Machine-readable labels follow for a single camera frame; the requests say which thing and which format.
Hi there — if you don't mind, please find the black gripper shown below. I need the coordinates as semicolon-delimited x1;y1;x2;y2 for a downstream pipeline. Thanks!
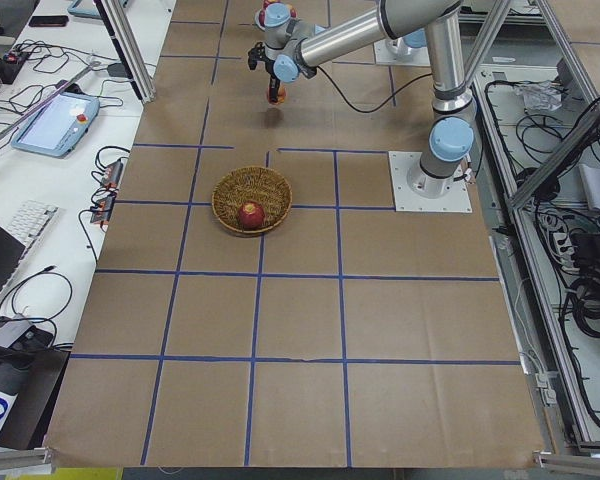
265;58;280;104

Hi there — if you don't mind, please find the red yellow apple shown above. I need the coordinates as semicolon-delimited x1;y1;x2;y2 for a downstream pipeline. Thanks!
271;86;287;105

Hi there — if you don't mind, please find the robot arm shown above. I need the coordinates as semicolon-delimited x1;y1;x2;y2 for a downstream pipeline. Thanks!
385;28;427;60
248;1;475;199

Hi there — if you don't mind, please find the light blue plate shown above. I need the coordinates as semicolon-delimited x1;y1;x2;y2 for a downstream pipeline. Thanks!
254;10;265;31

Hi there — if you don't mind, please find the woven wicker basket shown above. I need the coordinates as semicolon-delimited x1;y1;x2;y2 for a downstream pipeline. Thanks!
211;166;292;237

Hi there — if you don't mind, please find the red apple in basket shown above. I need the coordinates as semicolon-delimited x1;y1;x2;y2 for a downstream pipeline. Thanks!
238;201;265;230

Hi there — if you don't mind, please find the blue teach pendant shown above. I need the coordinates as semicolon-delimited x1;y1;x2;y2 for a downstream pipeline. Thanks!
10;93;100;158
67;0;104;20

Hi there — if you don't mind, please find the black smartphone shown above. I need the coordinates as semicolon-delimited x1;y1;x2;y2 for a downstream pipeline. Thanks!
28;15;69;28

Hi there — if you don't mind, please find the white keyboard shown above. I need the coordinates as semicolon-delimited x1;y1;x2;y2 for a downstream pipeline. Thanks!
6;200;59;256

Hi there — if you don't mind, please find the black camera cable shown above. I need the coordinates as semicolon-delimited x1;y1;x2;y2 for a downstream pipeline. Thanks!
315;64;434;114

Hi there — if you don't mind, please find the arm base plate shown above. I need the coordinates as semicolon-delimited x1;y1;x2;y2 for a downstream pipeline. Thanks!
374;39;430;68
388;151;473;214

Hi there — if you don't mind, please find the aluminium frame post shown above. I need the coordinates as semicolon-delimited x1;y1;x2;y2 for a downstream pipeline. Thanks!
94;0;156;104

